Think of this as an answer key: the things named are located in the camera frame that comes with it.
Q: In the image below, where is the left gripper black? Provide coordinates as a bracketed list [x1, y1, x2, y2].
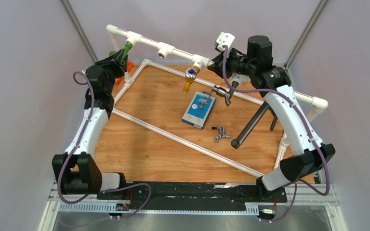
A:
[97, 50, 129, 95]

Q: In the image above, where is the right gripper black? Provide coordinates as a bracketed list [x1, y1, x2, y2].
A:
[207, 46, 255, 79]

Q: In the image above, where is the green plastic faucet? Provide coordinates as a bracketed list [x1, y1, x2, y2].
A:
[109, 42, 132, 66]

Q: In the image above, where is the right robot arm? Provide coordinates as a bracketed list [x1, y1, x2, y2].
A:
[208, 32, 335, 202]

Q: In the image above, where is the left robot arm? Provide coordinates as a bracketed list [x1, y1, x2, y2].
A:
[52, 49, 128, 200]

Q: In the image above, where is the dark grey short faucet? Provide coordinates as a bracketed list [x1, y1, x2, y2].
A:
[211, 85, 235, 106]

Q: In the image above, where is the blue razor box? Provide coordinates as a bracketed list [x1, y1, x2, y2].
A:
[182, 91, 216, 129]

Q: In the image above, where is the chrome metal faucet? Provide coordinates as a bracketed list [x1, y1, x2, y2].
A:
[211, 126, 231, 143]

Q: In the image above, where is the dark grey long faucet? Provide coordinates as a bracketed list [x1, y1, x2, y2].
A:
[231, 101, 278, 149]

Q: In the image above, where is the white PVC pipe frame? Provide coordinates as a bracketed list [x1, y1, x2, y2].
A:
[106, 25, 329, 178]

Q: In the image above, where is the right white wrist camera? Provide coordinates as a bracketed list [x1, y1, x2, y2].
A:
[215, 32, 235, 52]

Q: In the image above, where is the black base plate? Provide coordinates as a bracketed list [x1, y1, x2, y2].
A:
[97, 181, 287, 211]

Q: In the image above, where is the aluminium frame rail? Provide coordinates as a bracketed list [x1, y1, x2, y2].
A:
[39, 181, 347, 231]

